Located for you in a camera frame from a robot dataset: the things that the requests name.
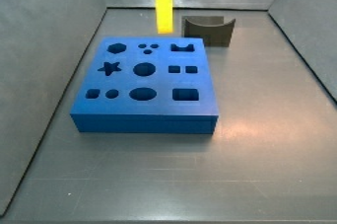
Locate yellow double-square peg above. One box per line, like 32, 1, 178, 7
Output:
156, 0, 173, 34

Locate blue shape-sorting block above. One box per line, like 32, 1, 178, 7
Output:
69, 37, 218, 133

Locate black curved holder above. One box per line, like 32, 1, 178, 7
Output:
181, 16, 235, 47

